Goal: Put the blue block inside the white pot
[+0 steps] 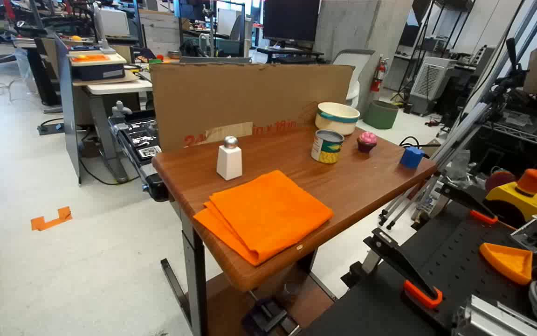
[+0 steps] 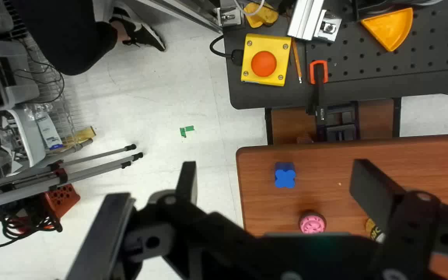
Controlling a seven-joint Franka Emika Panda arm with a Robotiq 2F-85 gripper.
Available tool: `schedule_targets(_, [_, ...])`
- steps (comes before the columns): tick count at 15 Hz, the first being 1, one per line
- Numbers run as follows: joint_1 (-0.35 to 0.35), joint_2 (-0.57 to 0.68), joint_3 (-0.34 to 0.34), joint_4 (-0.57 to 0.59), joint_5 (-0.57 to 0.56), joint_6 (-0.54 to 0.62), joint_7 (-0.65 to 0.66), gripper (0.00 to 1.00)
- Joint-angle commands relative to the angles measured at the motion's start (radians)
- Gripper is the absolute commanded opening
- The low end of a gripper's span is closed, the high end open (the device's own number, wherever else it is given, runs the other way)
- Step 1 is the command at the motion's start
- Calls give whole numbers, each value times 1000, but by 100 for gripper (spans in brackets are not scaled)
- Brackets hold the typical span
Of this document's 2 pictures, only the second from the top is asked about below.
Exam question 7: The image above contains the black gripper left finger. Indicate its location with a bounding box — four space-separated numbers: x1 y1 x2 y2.
66 160 199 280

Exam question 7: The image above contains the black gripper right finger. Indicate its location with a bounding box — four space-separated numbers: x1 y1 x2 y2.
350 160 439 280

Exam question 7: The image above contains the blue block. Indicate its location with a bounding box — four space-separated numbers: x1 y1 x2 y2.
274 162 297 188

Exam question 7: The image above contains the yellow labelled tin can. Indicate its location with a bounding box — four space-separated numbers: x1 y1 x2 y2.
364 220 386 243

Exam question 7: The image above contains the pink cupcake toy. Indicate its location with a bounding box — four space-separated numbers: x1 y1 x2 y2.
299 210 327 235

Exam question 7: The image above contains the black perforated table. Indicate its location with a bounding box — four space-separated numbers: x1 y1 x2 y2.
224 0 448 109

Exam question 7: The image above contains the orange wedge piece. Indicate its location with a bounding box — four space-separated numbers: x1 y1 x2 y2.
361 8 414 53

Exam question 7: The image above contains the yellow emergency stop box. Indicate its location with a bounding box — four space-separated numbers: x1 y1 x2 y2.
240 34 291 87

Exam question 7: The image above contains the pencil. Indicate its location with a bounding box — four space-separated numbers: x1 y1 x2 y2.
291 41 304 84

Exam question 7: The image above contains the aluminium extrusion piece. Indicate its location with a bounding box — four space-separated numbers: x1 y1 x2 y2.
288 0 342 42

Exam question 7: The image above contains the person in black clothes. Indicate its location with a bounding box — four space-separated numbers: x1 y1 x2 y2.
11 0 167 76

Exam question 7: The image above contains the orange handled clamp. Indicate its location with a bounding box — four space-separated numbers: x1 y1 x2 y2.
308 59 328 117

